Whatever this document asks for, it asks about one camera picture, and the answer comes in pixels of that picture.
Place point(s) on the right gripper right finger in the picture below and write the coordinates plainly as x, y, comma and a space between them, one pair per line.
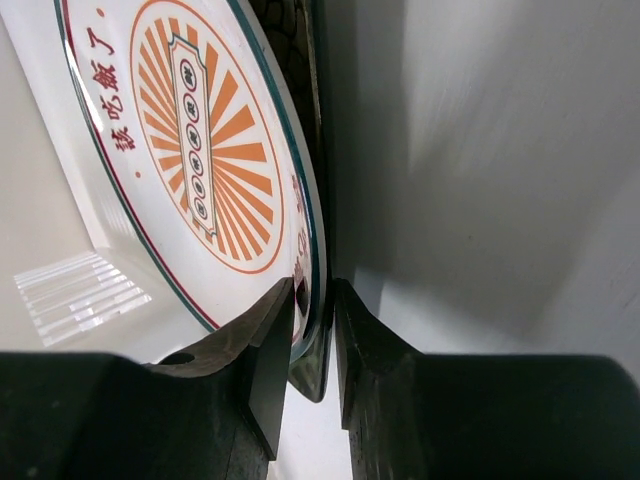
411, 415

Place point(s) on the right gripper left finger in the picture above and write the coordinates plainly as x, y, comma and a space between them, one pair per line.
212, 410

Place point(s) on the white round sunburst plate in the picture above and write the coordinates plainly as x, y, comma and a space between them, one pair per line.
163, 136

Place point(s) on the black square floral plate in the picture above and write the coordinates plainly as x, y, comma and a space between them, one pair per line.
290, 27

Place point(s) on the white plastic dish rack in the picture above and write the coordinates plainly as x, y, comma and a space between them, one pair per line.
72, 297

